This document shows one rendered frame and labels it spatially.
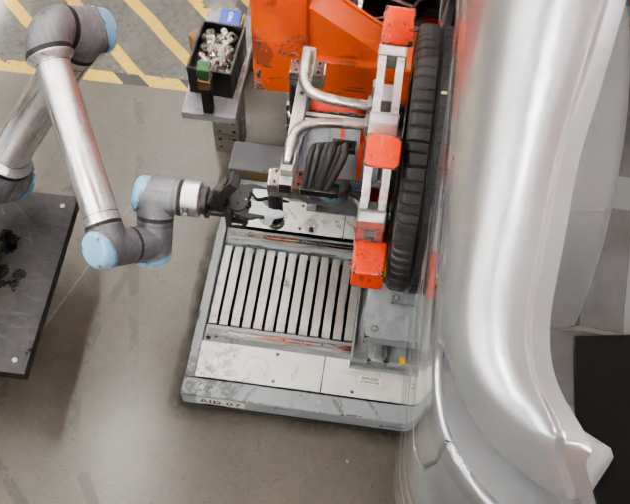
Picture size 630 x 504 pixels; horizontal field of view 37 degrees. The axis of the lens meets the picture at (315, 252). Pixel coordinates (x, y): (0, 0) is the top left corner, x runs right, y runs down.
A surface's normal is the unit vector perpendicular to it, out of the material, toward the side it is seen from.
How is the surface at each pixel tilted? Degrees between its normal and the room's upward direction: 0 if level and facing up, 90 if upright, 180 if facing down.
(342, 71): 90
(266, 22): 90
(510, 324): 19
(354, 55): 90
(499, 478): 14
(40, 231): 0
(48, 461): 0
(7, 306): 0
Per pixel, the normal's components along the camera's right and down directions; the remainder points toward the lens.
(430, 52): 0.04, -0.65
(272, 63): -0.14, 0.85
